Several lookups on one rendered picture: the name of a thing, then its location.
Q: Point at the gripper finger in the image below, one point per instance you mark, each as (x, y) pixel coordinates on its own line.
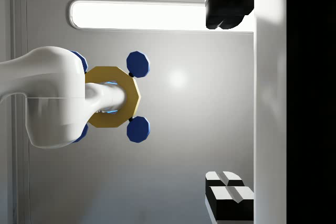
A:
(231, 205)
(231, 1)

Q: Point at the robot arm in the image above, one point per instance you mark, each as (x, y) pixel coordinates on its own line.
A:
(52, 77)

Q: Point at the drone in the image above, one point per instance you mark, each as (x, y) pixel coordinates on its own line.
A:
(128, 82)

